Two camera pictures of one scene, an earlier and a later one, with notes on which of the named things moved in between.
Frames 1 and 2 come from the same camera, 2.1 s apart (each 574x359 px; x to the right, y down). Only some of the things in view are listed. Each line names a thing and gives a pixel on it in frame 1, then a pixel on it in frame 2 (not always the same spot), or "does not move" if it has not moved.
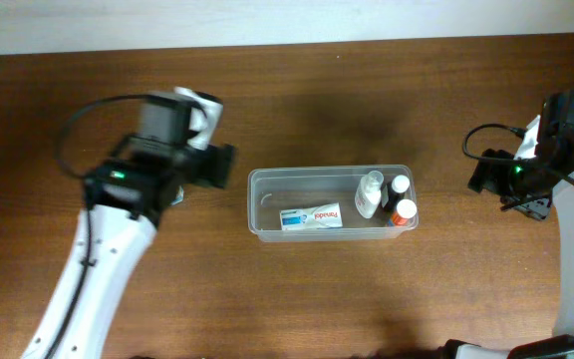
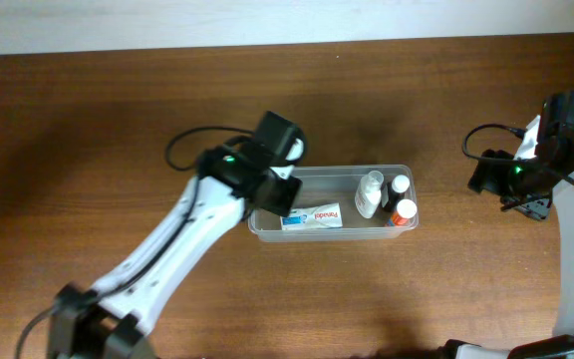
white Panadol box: [321, 216] does not move
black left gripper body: [218, 165] to [281, 194]
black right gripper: [483, 173] does not move
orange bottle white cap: [406, 209] does not move
